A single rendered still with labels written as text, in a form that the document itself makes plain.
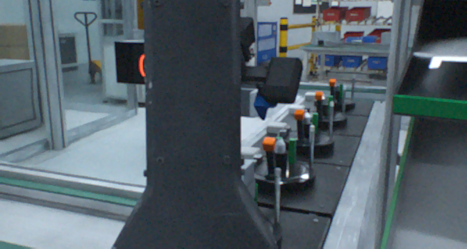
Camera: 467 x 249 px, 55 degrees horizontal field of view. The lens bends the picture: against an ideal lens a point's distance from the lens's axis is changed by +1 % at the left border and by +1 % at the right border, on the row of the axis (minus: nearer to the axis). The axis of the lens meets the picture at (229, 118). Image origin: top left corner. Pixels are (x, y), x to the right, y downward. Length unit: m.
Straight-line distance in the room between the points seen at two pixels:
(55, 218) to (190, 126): 0.75
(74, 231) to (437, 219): 0.58
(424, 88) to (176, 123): 0.39
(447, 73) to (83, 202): 0.66
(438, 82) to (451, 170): 0.12
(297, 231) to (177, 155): 0.53
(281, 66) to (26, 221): 0.58
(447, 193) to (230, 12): 0.45
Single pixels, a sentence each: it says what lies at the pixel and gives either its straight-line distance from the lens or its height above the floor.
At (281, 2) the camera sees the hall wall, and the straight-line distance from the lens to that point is 11.93.
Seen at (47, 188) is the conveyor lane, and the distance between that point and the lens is 0.97.
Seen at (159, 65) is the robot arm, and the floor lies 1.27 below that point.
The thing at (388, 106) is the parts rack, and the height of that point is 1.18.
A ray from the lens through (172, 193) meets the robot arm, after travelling 0.18.
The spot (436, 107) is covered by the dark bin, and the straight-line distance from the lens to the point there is 0.48.
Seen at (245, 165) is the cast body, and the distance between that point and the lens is 0.62.
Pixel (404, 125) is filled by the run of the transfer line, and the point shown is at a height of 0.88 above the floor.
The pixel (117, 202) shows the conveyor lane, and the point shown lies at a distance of 0.87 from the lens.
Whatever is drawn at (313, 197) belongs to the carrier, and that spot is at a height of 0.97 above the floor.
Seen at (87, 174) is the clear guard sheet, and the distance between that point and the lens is 0.97.
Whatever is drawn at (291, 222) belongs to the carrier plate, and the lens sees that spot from 0.73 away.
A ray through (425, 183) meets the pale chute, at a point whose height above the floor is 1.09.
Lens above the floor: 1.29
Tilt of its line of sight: 14 degrees down
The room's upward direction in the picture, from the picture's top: straight up
